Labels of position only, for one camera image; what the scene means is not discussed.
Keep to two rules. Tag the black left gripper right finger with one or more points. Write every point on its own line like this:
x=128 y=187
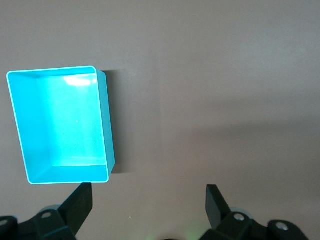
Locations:
x=215 y=207

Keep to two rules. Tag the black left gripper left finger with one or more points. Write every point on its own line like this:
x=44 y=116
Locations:
x=77 y=207

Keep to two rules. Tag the teal plastic bin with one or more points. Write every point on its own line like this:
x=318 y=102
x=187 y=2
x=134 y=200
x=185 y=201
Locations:
x=70 y=120

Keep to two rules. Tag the brown table mat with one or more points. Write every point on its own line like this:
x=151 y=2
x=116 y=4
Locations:
x=200 y=100

